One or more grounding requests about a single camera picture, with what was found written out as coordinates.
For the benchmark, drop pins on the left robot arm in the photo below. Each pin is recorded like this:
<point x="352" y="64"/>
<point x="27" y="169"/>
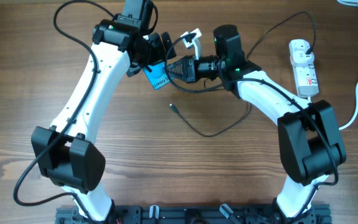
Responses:
<point x="65" y="152"/>

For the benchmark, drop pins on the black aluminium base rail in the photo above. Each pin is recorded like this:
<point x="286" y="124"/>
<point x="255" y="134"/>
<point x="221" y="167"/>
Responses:
<point x="256" y="213"/>

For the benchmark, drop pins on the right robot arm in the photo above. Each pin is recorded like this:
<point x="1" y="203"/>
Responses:
<point x="310" y="142"/>

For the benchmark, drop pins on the white power strip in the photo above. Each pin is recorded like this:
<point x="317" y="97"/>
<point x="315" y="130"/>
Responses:
<point x="305" y="77"/>

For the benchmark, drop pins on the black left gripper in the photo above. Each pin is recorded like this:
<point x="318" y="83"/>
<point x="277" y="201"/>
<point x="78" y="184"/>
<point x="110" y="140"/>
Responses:
<point x="153" y="48"/>

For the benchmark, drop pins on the teal screen smartphone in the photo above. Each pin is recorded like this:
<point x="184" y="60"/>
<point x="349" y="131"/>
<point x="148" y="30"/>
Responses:
<point x="157" y="76"/>

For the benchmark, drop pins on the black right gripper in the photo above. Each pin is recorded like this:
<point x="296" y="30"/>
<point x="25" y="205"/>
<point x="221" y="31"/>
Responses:
<point x="191" y="69"/>

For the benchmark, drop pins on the white USB charger plug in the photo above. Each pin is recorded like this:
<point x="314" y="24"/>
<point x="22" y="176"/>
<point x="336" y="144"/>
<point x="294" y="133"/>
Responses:
<point x="300" y="58"/>

